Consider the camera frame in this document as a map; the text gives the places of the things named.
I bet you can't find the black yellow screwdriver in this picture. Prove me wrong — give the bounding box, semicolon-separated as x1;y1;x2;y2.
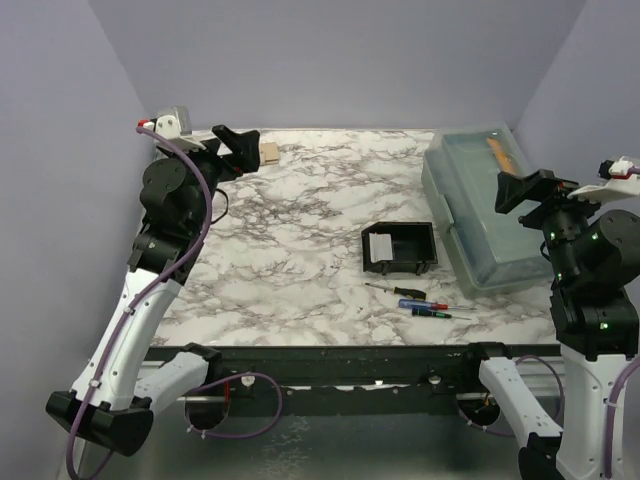
365;283;426;301

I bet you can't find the clear plastic storage box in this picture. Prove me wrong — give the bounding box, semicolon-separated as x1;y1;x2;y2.
421;123;553;298

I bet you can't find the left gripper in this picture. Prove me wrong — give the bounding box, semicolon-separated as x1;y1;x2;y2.
166;125;260;233

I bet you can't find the aluminium frame rail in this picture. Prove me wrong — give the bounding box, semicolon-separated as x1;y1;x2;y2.
134;360;566;401

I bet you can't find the blue red screwdriver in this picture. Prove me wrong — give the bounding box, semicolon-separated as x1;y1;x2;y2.
398;299;474;311

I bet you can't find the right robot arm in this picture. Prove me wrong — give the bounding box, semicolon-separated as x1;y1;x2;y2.
459;170;639;479

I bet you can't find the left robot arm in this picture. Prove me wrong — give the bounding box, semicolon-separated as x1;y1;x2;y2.
46;125;260;456

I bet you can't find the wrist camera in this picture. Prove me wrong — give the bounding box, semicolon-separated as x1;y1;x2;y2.
568;156;639;205
138;106;204;152

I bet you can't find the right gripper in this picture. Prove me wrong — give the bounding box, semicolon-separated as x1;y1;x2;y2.
496;164;620;282

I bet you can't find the stack of white cards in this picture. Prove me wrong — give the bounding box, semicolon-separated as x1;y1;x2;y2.
369;233;394;263

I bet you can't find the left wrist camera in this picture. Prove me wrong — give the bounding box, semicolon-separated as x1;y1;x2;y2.
138;106;204;152

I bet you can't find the black plastic card tray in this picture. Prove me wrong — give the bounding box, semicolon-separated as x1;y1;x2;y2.
361;222;438;276

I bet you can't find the blue green screwdriver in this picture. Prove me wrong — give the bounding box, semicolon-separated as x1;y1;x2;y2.
411;308;467;320

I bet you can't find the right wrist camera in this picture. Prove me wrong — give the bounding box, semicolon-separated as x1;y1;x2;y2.
568;156;639;205

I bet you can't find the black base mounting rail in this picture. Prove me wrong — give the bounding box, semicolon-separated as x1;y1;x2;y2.
144;343;564;417

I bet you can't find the orange tool in box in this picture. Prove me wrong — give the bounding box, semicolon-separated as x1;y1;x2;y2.
487;137;518;175

